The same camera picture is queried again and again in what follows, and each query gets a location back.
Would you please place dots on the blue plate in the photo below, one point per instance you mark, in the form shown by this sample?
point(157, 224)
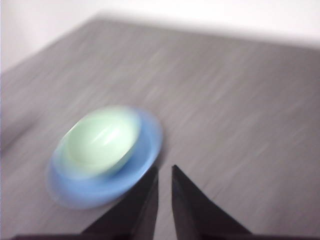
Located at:
point(105, 192)

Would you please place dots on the green ribbed bowl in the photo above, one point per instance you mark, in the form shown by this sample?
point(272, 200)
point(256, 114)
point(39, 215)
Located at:
point(100, 142)

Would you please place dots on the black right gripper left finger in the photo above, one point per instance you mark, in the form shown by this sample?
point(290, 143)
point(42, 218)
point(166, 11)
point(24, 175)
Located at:
point(135, 212)

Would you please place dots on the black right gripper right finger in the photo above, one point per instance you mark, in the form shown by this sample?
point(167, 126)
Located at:
point(195, 212)

